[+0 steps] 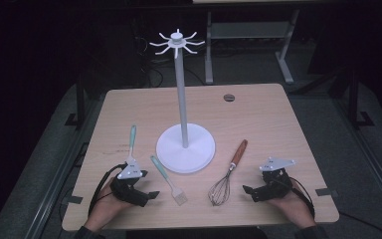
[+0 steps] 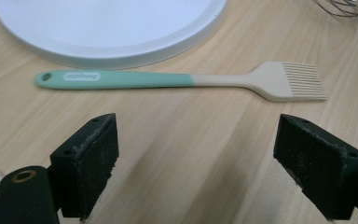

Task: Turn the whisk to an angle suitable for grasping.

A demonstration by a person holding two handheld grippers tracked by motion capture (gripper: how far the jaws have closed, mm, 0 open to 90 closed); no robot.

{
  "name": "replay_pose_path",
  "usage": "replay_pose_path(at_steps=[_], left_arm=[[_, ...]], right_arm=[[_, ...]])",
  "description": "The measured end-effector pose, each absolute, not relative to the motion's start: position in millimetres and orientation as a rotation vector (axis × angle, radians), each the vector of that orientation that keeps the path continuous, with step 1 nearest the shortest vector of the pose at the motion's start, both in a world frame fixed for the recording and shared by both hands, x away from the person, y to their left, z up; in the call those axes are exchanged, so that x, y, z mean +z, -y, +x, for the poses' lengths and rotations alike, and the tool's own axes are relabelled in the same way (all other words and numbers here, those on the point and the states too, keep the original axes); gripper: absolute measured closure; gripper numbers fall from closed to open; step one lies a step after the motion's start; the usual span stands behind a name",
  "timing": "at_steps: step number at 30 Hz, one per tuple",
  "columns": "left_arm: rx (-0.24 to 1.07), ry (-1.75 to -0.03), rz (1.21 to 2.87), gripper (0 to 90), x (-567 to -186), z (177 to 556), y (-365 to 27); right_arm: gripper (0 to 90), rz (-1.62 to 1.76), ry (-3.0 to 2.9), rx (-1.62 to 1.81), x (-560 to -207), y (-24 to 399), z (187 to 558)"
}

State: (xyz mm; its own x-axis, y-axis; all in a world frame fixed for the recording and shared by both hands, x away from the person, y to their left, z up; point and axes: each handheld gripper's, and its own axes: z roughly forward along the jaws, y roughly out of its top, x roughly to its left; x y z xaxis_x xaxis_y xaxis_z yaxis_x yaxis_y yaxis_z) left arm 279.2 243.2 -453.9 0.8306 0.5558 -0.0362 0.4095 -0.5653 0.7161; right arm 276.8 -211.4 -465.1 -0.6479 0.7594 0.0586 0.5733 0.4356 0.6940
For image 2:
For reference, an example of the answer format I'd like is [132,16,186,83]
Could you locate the green and cream silicone brush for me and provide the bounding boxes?
[34,61,329,103]

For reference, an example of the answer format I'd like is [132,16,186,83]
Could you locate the white round plate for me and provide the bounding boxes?
[0,0,228,71]

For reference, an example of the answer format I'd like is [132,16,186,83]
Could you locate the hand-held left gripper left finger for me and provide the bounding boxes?
[49,112,120,220]

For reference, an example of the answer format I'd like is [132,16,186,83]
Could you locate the wooden-handled wire whisk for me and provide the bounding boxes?
[311,0,358,18]

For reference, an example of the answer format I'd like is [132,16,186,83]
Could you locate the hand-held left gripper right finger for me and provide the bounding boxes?
[273,113,358,221]

